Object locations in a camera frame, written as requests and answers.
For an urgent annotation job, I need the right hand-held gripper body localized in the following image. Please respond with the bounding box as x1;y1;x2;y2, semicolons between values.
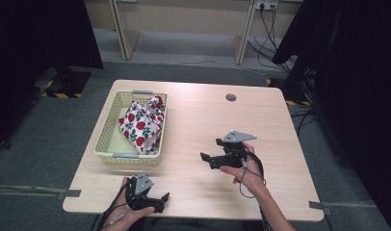
221;129;258;169

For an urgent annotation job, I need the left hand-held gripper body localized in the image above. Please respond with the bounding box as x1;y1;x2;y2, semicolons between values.
124;170;155;212

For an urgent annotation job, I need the pale yellow plastic basket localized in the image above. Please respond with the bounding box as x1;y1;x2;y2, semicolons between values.
93;90;169;167

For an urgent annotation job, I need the white shirt with red roses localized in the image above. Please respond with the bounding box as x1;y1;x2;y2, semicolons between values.
117;95;166;156

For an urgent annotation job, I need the person's left hand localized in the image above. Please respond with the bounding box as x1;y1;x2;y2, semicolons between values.
114;176;156;224

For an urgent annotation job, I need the person's right hand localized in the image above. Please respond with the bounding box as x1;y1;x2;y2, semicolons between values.
219;142;268;195

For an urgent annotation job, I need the grey floor tape piece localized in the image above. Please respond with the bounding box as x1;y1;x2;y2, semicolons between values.
56;189;83;202
308;200;332;217

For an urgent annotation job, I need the yellow black hazard tape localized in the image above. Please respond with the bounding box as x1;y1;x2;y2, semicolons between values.
285;99;312;107

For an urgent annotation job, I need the black stand base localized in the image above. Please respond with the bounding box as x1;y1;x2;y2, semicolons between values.
34;65;92;100

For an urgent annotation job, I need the black curtain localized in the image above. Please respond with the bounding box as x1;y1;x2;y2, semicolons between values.
271;0;391;231
0;0;105;153

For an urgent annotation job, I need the left hand-held gripper black cable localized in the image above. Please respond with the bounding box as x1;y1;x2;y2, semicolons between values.
96;177;132;231

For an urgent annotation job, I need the hand-held gripper black cable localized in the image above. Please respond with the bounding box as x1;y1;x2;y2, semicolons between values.
96;177;132;231
238;150;269;231

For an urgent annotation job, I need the right hand-held gripper black cable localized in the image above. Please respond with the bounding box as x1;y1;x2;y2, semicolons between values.
238;150;269;231

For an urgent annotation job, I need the thin white floor cable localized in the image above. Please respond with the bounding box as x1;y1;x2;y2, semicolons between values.
142;58;269;77

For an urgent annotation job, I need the grey floor cable cover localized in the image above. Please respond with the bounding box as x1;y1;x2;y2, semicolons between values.
0;184;67;197

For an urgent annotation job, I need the bundle of black cables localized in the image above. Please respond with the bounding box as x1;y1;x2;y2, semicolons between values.
247;3;318;138

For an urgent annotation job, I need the beige wooden desk frame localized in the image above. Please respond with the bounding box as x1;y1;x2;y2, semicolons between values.
107;0;258;65

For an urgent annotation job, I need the white wall socket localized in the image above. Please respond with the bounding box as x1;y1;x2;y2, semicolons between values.
254;0;279;11

